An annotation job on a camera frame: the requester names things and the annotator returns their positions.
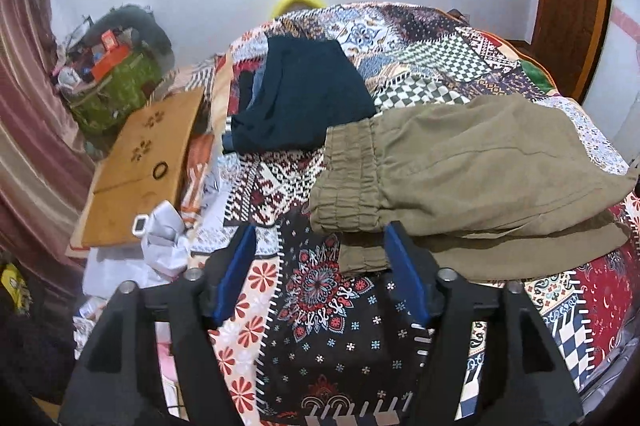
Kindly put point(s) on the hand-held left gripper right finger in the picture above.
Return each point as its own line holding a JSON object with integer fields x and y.
{"x": 404, "y": 275}

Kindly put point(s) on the yellow round object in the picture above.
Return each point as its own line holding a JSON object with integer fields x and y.
{"x": 296, "y": 1}

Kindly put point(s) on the dark navy folded garment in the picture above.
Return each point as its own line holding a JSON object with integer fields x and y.
{"x": 305, "y": 95}

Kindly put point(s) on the green patterned bag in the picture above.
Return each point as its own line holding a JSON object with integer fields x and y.
{"x": 114, "y": 91}

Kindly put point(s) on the yellow printed object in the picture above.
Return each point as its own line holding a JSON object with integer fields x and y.
{"x": 14, "y": 285}

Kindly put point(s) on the wooden door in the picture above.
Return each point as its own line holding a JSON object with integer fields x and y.
{"x": 575, "y": 0}

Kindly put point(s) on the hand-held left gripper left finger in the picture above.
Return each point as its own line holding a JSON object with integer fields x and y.
{"x": 233, "y": 267}

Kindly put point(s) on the striped maroon curtain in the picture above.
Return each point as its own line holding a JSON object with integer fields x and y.
{"x": 27, "y": 115}

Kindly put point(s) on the small white square device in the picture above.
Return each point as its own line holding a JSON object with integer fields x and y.
{"x": 141, "y": 224}

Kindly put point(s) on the wooden lap table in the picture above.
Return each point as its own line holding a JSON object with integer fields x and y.
{"x": 137, "y": 168}

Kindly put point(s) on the olive green pants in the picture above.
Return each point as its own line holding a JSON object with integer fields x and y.
{"x": 465, "y": 186}

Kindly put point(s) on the crumpled white cloth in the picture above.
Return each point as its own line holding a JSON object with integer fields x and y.
{"x": 162, "y": 240}

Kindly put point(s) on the orange box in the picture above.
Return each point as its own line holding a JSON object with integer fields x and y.
{"x": 108, "y": 58}

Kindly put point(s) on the patchwork printed bed blanket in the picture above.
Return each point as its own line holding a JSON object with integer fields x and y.
{"x": 390, "y": 145}

